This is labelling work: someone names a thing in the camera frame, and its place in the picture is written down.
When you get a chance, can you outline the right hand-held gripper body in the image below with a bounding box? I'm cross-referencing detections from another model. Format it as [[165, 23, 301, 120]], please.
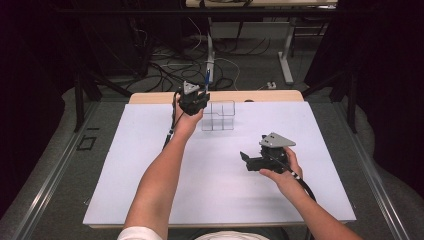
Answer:
[[253, 132, 297, 175]]

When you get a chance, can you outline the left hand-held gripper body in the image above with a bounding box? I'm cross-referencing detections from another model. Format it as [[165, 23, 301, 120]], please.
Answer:
[[177, 80, 205, 117]]

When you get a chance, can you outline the clear acrylic organizer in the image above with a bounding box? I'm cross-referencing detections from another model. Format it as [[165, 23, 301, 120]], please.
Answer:
[[200, 100, 237, 132]]

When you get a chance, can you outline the person's left hand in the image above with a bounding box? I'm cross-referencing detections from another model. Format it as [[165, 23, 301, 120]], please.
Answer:
[[172, 93, 205, 143]]

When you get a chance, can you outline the person's right hand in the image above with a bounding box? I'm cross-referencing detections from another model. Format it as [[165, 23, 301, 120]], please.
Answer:
[[258, 146, 305, 203]]

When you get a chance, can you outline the white table mat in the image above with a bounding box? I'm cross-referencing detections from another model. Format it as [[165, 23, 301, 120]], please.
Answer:
[[82, 101, 357, 225]]

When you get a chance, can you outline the white desk leg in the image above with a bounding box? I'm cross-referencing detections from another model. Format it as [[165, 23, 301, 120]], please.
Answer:
[[204, 16, 216, 84], [277, 16, 295, 85]]

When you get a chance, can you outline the person's white shirt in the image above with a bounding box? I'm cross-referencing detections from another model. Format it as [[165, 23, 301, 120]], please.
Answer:
[[116, 226, 270, 240]]

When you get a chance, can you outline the black metal stand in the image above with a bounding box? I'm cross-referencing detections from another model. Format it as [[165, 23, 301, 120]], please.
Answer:
[[301, 66, 360, 134], [73, 61, 134, 133]]

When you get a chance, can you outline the light wooden desk top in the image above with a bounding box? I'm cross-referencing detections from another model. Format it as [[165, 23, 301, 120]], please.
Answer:
[[185, 0, 338, 9]]

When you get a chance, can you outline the dark curtain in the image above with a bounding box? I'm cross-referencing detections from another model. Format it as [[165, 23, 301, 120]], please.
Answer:
[[0, 0, 83, 221], [304, 0, 424, 198]]

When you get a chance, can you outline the left hand-held gripper cable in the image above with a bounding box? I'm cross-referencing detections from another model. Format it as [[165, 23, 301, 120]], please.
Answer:
[[162, 91, 184, 152]]

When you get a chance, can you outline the hand-held gripper cable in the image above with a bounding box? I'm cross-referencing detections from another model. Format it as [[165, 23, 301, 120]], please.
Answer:
[[266, 151, 318, 240], [162, 91, 184, 152]]

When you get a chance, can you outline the tangle of black floor cables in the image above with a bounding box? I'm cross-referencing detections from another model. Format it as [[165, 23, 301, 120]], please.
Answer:
[[124, 31, 273, 93]]

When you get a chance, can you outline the white floor cable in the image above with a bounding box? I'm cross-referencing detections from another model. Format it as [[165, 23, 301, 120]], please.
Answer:
[[186, 16, 242, 92]]

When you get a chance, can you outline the right hand-held gripper cable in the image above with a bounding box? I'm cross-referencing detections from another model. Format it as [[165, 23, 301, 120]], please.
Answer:
[[266, 151, 318, 240]]

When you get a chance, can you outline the aluminium floor rail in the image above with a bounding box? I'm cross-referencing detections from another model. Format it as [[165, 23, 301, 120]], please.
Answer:
[[333, 99, 412, 240], [11, 99, 102, 240]]

